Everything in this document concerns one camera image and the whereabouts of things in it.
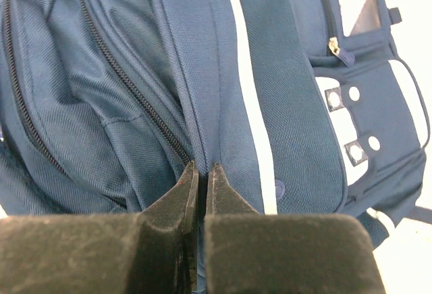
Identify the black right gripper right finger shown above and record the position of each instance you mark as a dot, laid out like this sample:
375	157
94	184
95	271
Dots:
222	198

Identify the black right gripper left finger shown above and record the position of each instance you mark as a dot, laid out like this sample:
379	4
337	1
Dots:
168	239

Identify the navy blue student backpack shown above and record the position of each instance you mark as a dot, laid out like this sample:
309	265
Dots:
105	102

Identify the pink ruler in pocket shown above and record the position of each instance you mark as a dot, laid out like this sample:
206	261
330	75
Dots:
359	16

